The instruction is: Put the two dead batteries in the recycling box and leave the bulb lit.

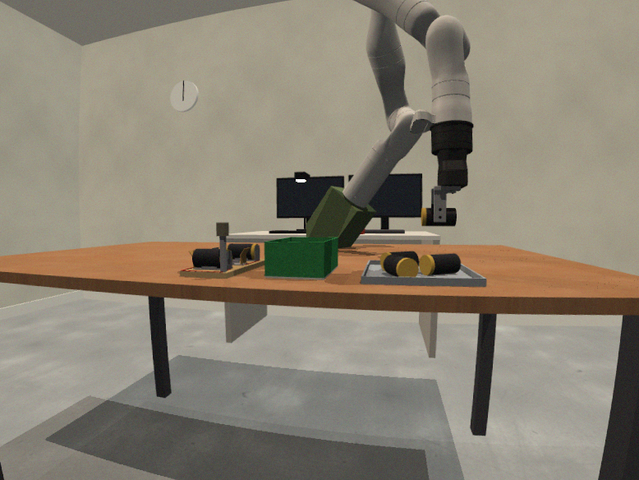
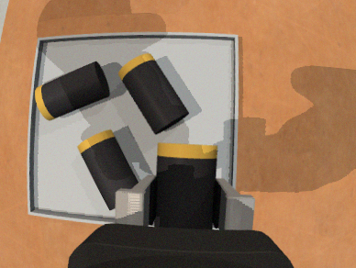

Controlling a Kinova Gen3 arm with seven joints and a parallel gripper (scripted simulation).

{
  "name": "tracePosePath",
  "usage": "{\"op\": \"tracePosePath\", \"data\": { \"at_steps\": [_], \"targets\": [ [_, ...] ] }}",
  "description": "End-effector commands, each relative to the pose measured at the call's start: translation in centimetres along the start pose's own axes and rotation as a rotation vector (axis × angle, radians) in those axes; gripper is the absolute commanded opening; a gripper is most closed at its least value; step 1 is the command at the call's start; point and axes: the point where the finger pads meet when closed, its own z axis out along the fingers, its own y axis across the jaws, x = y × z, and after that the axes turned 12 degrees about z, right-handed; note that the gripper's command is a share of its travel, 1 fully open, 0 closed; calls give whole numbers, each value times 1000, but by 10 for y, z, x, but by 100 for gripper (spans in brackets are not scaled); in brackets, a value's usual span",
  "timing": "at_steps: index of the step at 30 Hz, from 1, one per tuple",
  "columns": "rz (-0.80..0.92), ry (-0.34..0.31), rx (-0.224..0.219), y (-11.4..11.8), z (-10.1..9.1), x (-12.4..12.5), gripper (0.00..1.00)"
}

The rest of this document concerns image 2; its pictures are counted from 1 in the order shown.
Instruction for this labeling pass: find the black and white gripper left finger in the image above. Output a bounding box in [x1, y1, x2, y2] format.
[115, 175, 157, 226]

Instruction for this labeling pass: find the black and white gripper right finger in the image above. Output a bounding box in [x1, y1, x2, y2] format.
[212, 178, 255, 230]

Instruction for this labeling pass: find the light grey tray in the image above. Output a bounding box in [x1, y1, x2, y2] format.
[27, 32, 239, 225]

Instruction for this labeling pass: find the black battery with yellow end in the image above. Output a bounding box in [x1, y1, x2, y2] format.
[35, 61, 110, 120]
[77, 129, 138, 210]
[154, 143, 217, 229]
[118, 53, 189, 135]

